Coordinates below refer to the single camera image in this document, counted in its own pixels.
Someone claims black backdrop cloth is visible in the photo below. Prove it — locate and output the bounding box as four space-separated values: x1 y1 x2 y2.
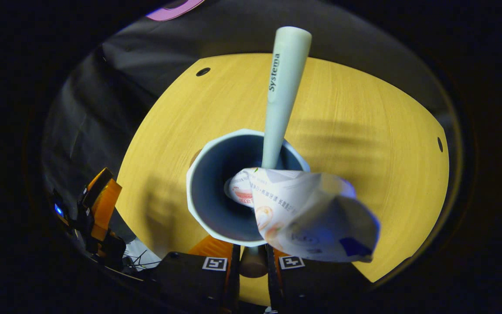
42 0 456 218

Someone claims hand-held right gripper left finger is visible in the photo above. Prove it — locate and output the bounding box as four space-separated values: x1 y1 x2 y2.
151 235 241 314

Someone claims white toothpaste tube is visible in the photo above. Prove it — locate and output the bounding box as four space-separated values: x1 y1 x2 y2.
224 167 381 263

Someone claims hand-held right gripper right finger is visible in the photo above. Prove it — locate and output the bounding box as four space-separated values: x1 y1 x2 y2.
266 244 367 314

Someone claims wooden desktop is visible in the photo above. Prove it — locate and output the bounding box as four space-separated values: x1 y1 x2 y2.
116 53 450 306

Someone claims blue cup with wooden handle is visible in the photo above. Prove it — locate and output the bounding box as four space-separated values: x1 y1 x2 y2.
186 128 311 278

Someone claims white toothbrush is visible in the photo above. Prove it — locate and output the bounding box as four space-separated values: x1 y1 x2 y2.
261 26 312 170

